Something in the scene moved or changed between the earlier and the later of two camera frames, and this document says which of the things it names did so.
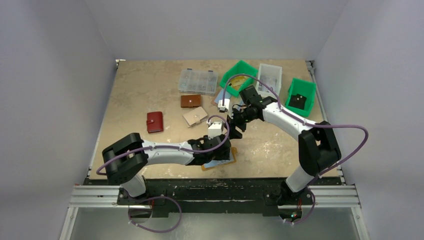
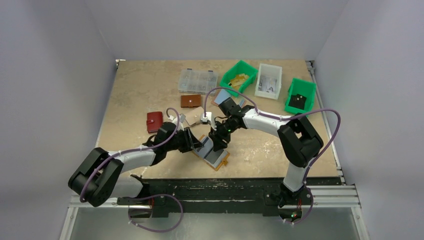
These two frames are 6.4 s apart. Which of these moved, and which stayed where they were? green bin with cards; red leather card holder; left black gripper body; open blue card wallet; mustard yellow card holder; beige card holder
Moved: left black gripper body; mustard yellow card holder
Stayed: beige card holder; open blue card wallet; green bin with cards; red leather card holder
